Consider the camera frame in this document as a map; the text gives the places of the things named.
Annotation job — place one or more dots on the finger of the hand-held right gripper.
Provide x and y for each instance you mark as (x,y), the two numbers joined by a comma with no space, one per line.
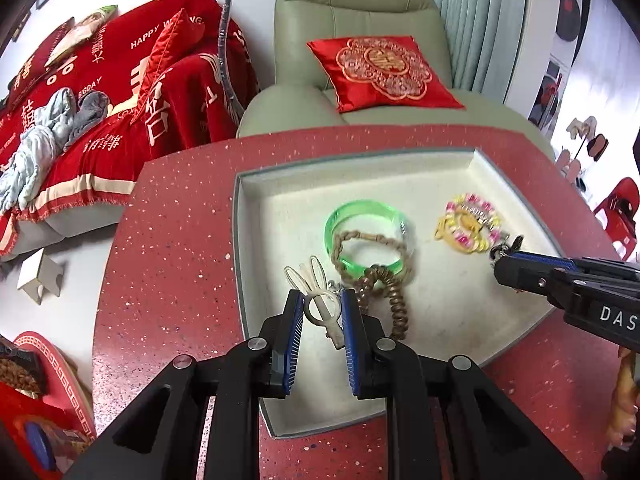
(542,258)
(525,276)

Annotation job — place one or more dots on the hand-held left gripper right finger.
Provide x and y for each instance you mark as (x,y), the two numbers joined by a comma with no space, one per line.
(350,345)

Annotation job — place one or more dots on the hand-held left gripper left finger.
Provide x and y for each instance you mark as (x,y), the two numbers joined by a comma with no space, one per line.
(295,345)

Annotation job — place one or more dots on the small black clip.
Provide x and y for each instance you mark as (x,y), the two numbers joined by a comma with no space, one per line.
(505,248)

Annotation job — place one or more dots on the beige hair clip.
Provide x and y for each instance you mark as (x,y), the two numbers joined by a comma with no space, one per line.
(320,308)

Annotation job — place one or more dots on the silver heart pendant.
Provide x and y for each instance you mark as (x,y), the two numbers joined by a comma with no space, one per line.
(339,288)

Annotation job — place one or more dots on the white jewelry tray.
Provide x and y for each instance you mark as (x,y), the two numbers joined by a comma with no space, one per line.
(280,200)

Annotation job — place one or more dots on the person's right forearm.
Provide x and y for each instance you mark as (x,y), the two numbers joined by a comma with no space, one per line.
(625,400)

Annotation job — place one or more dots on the red plastic chair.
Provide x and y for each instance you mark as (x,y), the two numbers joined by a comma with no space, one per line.
(620,210)

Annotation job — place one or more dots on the shoe rack with shoes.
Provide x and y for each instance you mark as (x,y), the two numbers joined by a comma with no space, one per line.
(585,150)

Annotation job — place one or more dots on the green translucent bangle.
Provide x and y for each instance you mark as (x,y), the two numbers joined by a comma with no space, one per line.
(331,222)

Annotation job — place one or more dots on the red gold patterned box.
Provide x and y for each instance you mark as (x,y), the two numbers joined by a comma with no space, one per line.
(55,375)

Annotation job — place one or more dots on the red embroidered cushion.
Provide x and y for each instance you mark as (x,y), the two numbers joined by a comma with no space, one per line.
(385,70)

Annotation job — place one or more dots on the pale green curtain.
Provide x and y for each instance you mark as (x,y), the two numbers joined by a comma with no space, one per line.
(475,20)

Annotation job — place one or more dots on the grey sofa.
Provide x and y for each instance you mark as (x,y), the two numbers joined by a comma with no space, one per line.
(65,220)

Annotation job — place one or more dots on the small white stool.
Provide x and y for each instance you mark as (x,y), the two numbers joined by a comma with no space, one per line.
(40,275)

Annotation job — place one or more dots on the blue lidded jar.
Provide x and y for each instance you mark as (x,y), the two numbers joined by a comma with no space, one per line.
(37,445)

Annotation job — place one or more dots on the red covered sofa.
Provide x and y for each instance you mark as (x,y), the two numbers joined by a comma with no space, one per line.
(165,100)

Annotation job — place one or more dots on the grey cloth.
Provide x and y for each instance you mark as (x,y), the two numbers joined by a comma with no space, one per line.
(87,115)

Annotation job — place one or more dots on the pale green leather armchair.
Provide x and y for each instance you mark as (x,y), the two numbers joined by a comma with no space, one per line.
(350,10)

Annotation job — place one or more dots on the plain red satin cushion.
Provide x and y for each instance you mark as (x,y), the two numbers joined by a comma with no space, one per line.
(167,55)

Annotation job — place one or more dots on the light blue garment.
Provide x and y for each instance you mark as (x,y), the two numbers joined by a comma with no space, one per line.
(35,145)

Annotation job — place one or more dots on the photo printed cushion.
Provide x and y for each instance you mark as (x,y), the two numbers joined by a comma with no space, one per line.
(82,30)

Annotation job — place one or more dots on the red lettered cushion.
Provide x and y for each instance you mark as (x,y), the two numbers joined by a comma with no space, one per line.
(35,60)

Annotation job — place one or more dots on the black red wall poster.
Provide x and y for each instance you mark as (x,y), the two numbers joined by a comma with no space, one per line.
(547,95)

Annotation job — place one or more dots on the black round wall decal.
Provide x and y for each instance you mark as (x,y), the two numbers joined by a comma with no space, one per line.
(567,10)

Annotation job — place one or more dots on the small wall picture frame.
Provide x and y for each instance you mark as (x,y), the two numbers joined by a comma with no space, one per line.
(20,25)

